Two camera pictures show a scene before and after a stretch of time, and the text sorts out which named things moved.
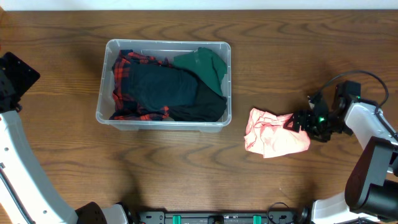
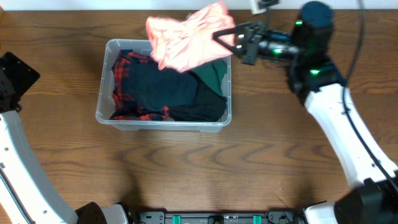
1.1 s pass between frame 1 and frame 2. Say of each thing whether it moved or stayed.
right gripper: moved
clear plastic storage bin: stayed
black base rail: stayed
